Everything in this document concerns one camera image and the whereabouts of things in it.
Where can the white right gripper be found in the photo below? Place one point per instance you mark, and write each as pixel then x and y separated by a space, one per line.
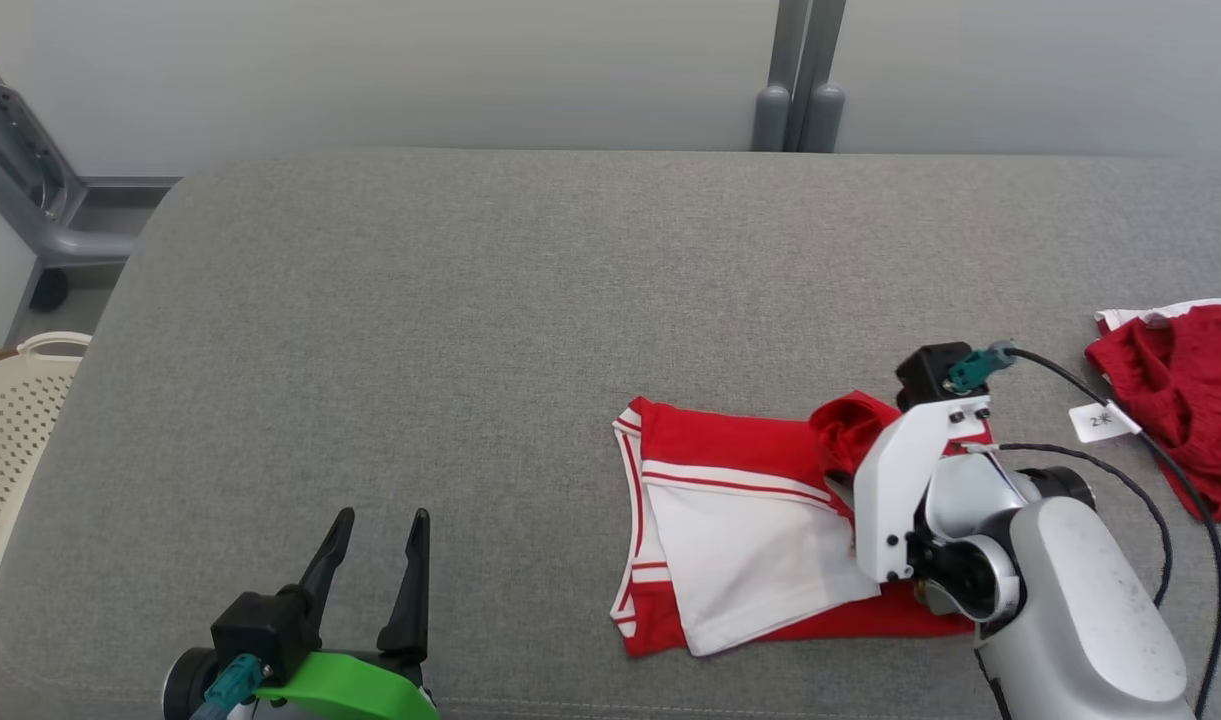
pixel 890 500

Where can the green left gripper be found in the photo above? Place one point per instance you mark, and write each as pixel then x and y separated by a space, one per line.
pixel 350 690

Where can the red sleeveless basketball jersey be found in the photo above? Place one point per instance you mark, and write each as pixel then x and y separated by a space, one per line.
pixel 750 540

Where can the red basketball shorts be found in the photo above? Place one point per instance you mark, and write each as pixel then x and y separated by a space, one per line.
pixel 1190 400

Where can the grey fabric sofa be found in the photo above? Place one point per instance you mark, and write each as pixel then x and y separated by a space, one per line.
pixel 420 350

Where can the cream perforated laundry basket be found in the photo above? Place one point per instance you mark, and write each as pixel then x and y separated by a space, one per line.
pixel 10 450

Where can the grey wheeled metal stand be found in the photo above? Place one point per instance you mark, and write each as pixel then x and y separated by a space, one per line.
pixel 70 242

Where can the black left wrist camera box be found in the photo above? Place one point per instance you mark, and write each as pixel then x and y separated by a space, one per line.
pixel 260 625

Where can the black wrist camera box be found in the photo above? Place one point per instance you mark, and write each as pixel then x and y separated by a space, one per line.
pixel 260 625
pixel 925 375

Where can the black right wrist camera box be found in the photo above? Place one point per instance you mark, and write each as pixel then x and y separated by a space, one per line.
pixel 925 375

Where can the grey partition post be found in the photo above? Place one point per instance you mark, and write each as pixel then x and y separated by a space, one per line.
pixel 828 120
pixel 770 120

